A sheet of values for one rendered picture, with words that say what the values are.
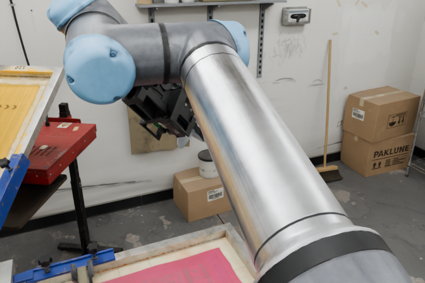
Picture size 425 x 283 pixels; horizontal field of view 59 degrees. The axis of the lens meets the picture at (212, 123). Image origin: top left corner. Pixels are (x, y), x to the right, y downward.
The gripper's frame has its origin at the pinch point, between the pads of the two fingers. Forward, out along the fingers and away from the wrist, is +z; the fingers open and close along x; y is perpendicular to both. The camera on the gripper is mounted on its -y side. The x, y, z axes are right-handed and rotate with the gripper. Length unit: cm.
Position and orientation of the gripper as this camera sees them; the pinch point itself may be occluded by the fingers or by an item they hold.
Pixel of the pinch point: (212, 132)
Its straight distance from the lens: 72.1
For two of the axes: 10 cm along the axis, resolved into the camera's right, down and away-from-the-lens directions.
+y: -2.6, 8.1, -5.2
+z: 5.3, 5.7, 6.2
